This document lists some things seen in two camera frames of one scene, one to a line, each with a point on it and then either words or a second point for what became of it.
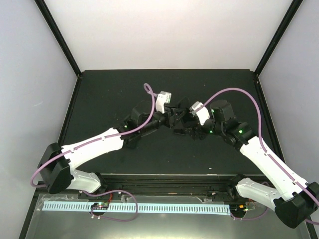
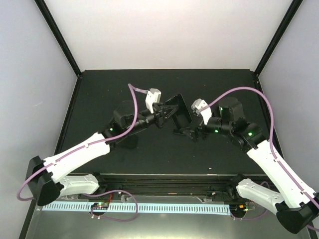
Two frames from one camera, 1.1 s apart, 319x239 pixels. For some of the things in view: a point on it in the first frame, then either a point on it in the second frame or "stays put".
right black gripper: [195, 130] stays put
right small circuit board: [241, 207] stays put
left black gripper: [171, 115] to [159, 109]
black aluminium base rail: [175, 185] stays put
